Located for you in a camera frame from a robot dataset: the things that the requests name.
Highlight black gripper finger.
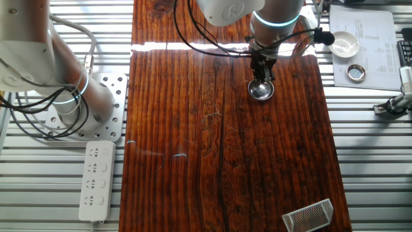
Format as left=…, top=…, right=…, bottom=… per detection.
left=263, top=66, right=276, bottom=83
left=252, top=69, right=265, bottom=84

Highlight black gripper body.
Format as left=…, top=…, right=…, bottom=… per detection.
left=249, top=53, right=277, bottom=73

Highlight small round steel plate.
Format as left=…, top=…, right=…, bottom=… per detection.
left=247, top=79, right=276, bottom=102

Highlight small white ceramic dish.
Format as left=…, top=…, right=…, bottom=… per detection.
left=328, top=31, right=361, bottom=59

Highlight small round metal tin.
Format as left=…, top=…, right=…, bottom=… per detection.
left=346, top=64, right=367, bottom=82

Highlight printed paper sheet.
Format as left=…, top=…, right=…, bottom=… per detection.
left=328, top=5, right=403, bottom=92

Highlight small silver mounted device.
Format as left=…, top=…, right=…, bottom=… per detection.
left=373, top=93, right=412, bottom=116

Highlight black keyboard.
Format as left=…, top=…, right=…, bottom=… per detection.
left=396, top=28, right=412, bottom=67

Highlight white mesh basket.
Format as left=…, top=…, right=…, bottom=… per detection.
left=281, top=198, right=334, bottom=232

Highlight white power strip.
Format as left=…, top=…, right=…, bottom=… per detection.
left=78, top=140, right=116, bottom=223

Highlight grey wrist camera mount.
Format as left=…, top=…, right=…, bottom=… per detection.
left=299, top=5, right=318, bottom=32

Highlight black cable plug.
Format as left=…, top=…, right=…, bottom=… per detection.
left=312, top=27, right=336, bottom=46

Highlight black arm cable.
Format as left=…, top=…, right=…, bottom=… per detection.
left=173, top=0, right=318, bottom=59

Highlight thick grey base cable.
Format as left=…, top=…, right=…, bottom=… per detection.
left=48, top=14, right=97, bottom=75

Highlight black base cables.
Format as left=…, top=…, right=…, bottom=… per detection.
left=0, top=85, right=89, bottom=140

